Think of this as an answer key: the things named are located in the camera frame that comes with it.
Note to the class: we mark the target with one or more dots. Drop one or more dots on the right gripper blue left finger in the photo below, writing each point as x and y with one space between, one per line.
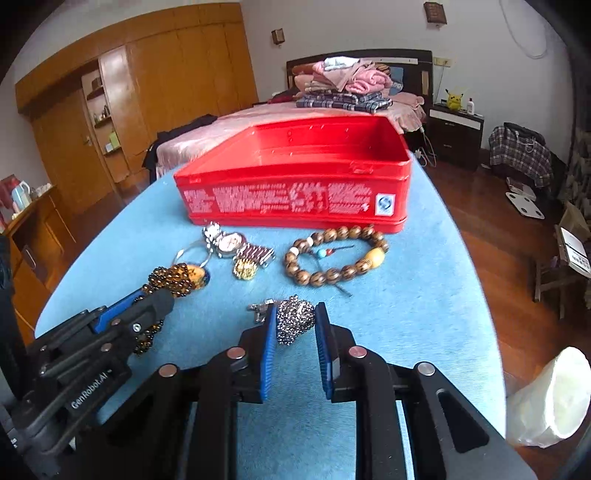
254 380

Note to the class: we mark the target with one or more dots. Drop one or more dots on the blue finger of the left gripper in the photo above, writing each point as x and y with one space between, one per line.
143 314
70 341

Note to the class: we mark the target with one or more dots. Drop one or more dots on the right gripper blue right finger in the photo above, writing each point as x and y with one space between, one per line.
338 369

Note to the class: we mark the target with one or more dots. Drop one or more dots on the gold charm ornament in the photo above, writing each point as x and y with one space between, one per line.
244 269

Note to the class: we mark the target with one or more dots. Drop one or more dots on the silver bangle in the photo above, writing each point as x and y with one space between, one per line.
198 254

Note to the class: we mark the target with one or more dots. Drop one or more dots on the silver wrist watch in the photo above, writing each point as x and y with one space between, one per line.
234 245

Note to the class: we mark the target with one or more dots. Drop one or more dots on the wooden side cabinet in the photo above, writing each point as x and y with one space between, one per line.
42 247

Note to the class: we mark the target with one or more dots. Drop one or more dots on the blue table cloth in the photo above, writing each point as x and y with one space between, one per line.
425 303

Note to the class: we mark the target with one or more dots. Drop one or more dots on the white kettle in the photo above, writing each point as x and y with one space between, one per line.
20 194

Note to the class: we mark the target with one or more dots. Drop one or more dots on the red tin box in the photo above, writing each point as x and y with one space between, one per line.
323 172

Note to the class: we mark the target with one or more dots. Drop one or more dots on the wooden wardrobe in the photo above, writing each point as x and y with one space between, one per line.
96 105

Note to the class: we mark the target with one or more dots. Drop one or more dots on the white plastic bag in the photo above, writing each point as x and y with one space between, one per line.
552 407

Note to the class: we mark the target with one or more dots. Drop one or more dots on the small wooden stool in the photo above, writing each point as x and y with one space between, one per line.
556 274

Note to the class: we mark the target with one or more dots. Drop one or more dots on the white bathroom scale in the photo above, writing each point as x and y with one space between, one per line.
525 206

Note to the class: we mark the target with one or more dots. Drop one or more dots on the white box on stool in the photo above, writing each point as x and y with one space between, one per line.
576 257

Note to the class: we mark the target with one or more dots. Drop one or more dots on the black white nightstand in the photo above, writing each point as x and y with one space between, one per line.
456 136

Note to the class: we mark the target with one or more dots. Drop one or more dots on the pile of folded clothes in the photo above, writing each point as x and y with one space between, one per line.
343 83

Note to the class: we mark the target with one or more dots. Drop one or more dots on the plaid bag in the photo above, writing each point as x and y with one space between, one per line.
523 150

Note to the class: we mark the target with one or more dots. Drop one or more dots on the yellow pikachu toy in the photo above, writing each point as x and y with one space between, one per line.
454 101

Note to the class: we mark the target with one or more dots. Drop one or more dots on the white lotion bottle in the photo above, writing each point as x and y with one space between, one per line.
470 107

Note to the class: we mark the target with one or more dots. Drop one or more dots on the dark patterned curtain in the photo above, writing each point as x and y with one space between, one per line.
576 184

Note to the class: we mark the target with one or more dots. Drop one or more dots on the bed with pink cover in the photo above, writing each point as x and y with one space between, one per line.
408 113

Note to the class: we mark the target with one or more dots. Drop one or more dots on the left wall lamp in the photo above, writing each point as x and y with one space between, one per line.
278 36

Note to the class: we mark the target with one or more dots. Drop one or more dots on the wall lamp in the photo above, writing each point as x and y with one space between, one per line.
278 36
435 13

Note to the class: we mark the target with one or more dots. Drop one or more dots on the right wall lamp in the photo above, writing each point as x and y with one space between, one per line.
435 13

